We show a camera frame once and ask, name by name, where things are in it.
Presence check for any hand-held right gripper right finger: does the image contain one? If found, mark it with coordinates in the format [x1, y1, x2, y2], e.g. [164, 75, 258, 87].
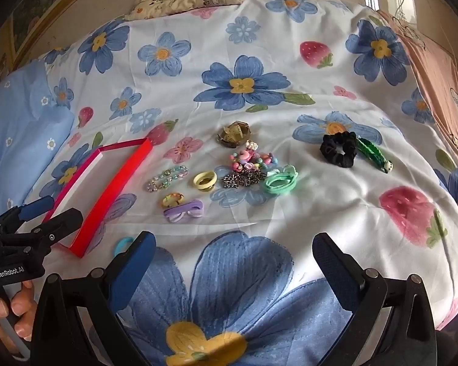
[312, 232, 438, 366]

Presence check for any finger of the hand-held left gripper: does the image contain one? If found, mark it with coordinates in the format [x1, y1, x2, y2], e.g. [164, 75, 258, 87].
[4, 209, 85, 252]
[0, 196, 56, 233]

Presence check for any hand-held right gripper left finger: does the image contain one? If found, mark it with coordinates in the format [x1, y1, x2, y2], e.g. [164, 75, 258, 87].
[31, 231, 157, 366]

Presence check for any red shallow box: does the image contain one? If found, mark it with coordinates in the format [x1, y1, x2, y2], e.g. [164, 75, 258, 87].
[42, 137, 153, 258]

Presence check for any purple bow hair clip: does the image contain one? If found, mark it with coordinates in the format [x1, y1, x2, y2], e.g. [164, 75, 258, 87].
[163, 199, 204, 224]

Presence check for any small multicolour hair ring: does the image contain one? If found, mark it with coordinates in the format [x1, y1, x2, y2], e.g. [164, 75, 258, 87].
[161, 192, 185, 208]

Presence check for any crystal bead bracelet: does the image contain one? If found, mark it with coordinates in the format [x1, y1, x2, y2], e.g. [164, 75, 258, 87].
[146, 165, 188, 193]

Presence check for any mint green hair tie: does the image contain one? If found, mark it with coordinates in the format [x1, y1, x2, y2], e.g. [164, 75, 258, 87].
[261, 165, 299, 195]

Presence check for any dark metal chain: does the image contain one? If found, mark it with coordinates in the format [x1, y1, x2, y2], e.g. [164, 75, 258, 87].
[219, 171, 268, 189]

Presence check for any colourful bead bracelet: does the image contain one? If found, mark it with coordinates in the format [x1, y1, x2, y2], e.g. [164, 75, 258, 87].
[227, 147, 281, 174]

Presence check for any person's left hand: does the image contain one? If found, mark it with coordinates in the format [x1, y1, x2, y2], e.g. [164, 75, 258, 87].
[0, 279, 37, 338]

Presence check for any light blue pillow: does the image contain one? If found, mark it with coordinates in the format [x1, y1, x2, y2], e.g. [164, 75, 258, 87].
[0, 61, 75, 222]

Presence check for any black scrunchie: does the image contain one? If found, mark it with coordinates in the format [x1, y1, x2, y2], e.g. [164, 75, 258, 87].
[320, 131, 358, 169]

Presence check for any green hair clip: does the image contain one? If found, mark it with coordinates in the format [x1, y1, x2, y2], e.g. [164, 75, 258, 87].
[356, 136, 395, 174]

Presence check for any brown hair claw clip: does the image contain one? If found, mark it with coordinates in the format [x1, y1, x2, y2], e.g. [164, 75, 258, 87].
[216, 121, 253, 149]

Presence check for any floral printed bedsheet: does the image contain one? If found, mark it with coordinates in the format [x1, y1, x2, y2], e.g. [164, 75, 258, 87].
[0, 0, 458, 366]

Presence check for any wooden framed picture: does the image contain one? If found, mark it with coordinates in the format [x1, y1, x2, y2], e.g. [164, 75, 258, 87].
[11, 0, 111, 58]

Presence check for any pink printed blanket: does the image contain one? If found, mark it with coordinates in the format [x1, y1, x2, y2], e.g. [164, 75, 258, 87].
[378, 9, 458, 168]

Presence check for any blue hair tie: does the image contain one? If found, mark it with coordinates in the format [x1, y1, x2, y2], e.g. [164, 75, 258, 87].
[114, 236, 136, 258]

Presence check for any yellow hair tie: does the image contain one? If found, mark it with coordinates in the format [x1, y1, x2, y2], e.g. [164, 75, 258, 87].
[193, 170, 217, 192]

